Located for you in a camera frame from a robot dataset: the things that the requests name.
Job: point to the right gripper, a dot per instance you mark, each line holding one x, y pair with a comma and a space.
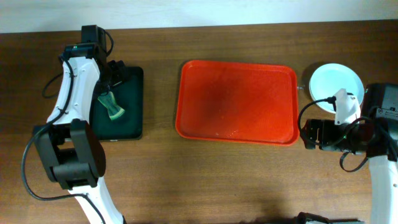
315, 134

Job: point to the red plastic tray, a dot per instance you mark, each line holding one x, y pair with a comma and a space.
238, 102

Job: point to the green dish sponge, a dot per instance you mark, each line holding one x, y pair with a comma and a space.
109, 102

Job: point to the black rectangular tray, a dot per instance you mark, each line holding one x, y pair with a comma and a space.
129, 96

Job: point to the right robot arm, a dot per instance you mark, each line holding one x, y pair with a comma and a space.
379, 110

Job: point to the white plate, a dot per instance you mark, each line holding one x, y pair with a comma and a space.
328, 79

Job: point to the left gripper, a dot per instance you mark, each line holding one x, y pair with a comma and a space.
115, 76

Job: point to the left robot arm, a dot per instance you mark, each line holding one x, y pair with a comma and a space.
69, 150

